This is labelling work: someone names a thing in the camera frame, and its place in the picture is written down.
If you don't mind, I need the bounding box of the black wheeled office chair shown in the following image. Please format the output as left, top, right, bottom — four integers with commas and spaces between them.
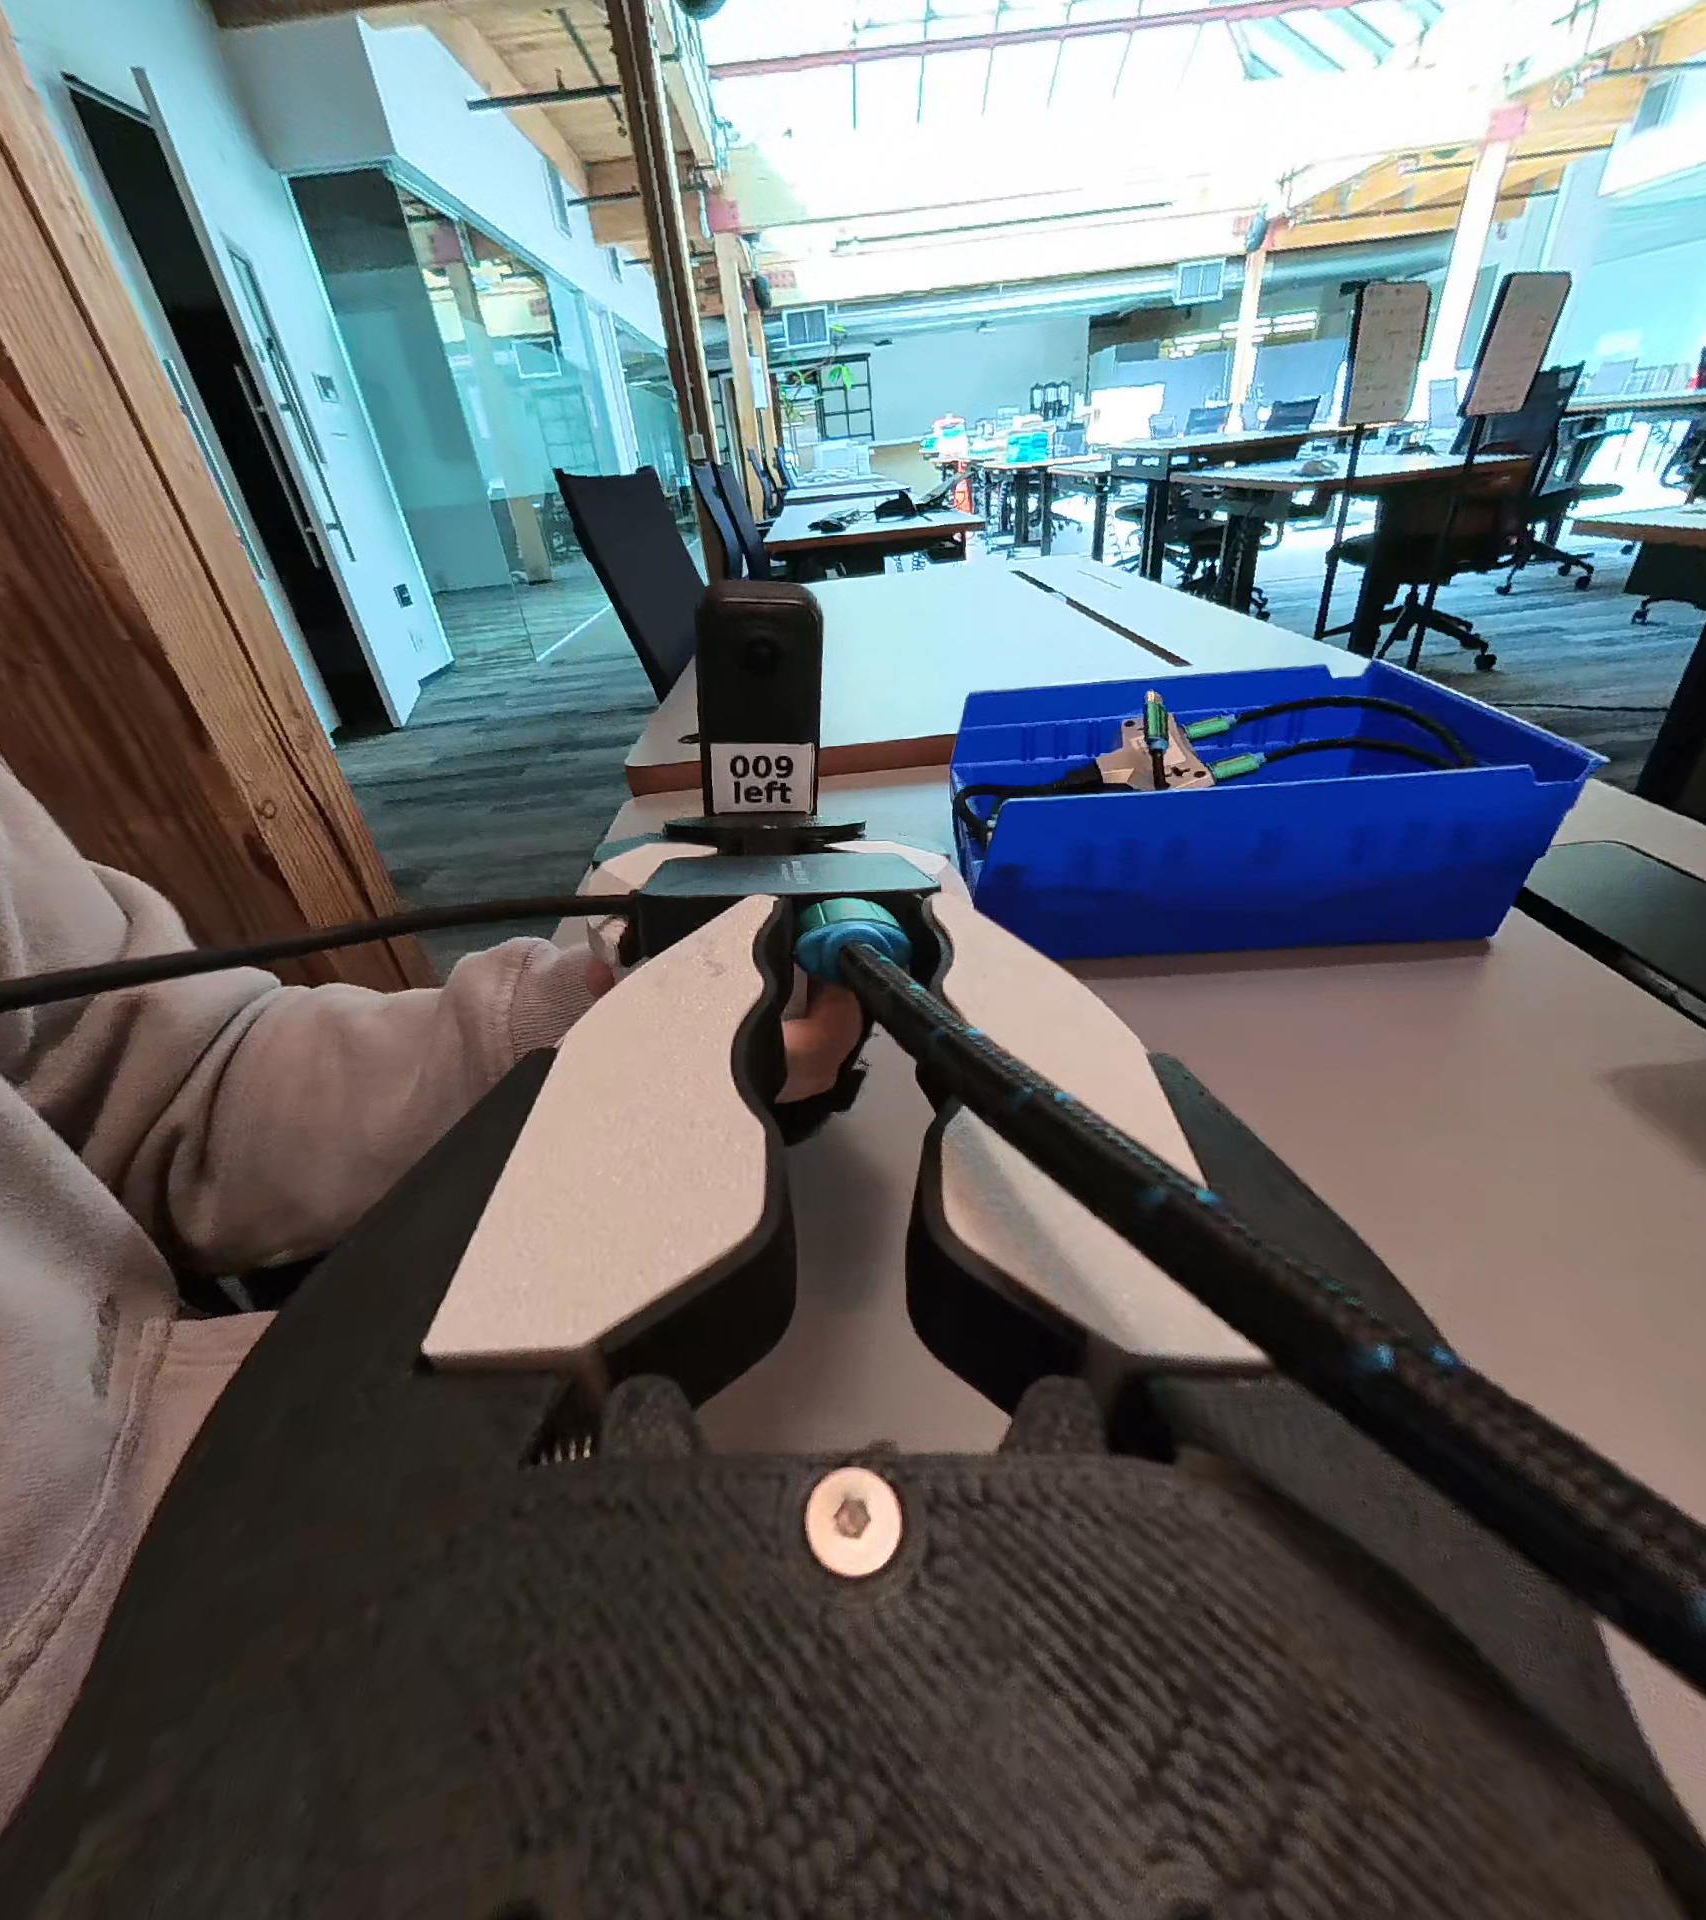
1318, 365, 1632, 675

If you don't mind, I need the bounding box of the person's left hand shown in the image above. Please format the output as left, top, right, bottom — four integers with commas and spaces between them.
778, 983, 869, 1111

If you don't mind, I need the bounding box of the wide wooden post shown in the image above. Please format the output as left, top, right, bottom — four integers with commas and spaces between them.
0, 0, 438, 997

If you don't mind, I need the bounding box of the black cable green plug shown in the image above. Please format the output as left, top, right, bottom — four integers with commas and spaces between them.
1210, 735, 1470, 782
1179, 692, 1480, 770
951, 763, 1108, 881

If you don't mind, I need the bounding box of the small metal bracket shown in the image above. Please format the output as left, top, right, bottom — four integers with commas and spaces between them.
1089, 717, 1217, 798

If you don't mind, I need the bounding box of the white board on stand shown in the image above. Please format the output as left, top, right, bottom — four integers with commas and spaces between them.
1437, 271, 1576, 453
1310, 277, 1435, 649

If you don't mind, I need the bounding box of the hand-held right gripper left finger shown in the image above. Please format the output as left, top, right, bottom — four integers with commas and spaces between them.
421, 894, 799, 1410

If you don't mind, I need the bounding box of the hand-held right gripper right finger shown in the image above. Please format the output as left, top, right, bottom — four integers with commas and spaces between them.
905, 897, 1269, 1417

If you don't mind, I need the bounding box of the person's left forearm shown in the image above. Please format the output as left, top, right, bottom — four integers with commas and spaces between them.
118, 933, 625, 1279

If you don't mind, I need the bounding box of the white desk wooden edge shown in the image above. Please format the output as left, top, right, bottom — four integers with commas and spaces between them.
624, 558, 1372, 800

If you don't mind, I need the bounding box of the slim wooden column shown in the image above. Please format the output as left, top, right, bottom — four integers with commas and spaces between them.
604, 0, 736, 580

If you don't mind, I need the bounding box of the braided black usb cable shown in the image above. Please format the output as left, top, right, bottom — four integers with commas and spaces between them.
790, 894, 1706, 1781

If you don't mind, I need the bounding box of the blue plastic bin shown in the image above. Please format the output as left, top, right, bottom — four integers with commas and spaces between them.
946, 661, 1607, 966

